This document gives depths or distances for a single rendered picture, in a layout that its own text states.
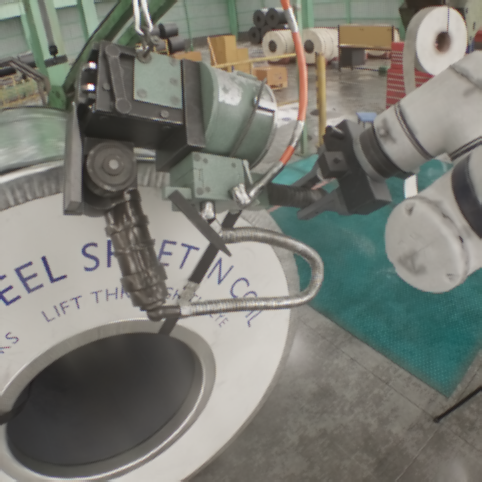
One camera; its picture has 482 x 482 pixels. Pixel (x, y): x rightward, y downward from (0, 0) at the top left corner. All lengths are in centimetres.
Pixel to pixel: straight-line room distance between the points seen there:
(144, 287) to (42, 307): 25
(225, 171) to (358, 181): 18
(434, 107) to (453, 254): 20
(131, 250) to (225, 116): 20
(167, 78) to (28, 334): 47
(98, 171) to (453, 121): 39
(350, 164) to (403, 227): 21
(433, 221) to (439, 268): 4
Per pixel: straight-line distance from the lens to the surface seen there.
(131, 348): 128
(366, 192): 48
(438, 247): 29
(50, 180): 54
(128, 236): 43
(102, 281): 63
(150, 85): 43
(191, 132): 41
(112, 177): 39
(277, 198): 51
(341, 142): 51
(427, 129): 44
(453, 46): 95
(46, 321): 64
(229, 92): 45
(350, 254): 249
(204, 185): 41
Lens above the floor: 149
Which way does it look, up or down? 34 degrees down
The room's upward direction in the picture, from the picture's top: 7 degrees counter-clockwise
